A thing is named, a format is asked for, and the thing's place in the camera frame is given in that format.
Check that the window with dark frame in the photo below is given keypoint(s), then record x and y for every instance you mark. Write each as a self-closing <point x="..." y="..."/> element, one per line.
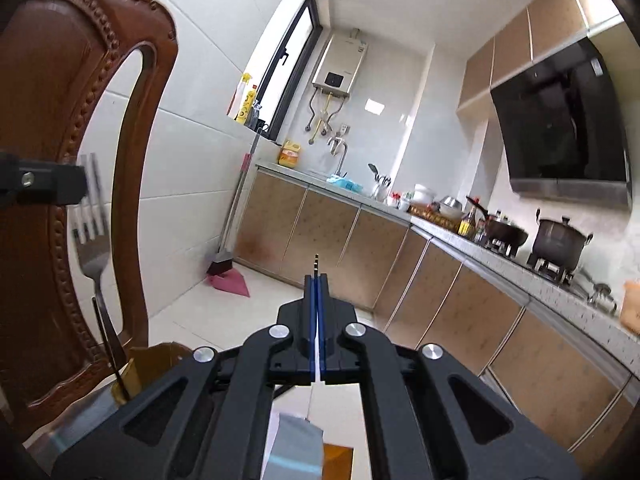
<point x="277" y="64"/>

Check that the upper wall cabinets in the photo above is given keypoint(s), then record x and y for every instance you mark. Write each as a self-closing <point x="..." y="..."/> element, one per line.
<point x="542" y="28"/>

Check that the black wok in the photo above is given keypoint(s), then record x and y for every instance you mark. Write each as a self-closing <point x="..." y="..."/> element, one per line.
<point x="505" y="236"/>

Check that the kitchen faucet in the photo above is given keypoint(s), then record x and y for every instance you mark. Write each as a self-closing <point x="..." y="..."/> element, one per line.
<point x="338" y="148"/>

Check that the yellow box on counter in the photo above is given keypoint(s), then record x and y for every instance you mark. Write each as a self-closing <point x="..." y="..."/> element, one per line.
<point x="289" y="154"/>

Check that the black range hood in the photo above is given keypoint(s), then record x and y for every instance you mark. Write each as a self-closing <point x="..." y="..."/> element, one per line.
<point x="563" y="131"/>

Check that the wooden utensil holder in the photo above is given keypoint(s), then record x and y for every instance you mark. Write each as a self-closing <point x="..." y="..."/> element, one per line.
<point x="146" y="365"/>

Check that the yellow bottle on windowsill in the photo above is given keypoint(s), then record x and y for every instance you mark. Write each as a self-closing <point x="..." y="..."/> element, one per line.
<point x="246" y="106"/>

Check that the carved wooden chair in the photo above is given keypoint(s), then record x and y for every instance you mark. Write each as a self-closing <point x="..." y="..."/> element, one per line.
<point x="57" y="59"/>

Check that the grey blue placemat cloth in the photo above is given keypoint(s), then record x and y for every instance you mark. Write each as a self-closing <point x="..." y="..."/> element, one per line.
<point x="294" y="446"/>

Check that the broom with pink dustpan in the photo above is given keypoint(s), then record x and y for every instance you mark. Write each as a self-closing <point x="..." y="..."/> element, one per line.
<point x="221" y="273"/>

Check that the white water heater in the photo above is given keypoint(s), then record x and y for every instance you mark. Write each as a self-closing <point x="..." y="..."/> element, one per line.
<point x="339" y="65"/>

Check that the steel stock pot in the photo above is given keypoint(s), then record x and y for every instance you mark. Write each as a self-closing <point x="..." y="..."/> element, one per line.
<point x="557" y="243"/>

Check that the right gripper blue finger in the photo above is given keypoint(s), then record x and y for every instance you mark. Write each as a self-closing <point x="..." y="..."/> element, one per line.
<point x="324" y="324"/>
<point x="310" y="303"/>

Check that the silver fork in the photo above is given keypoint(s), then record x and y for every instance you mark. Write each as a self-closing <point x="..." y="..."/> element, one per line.
<point x="91" y="235"/>

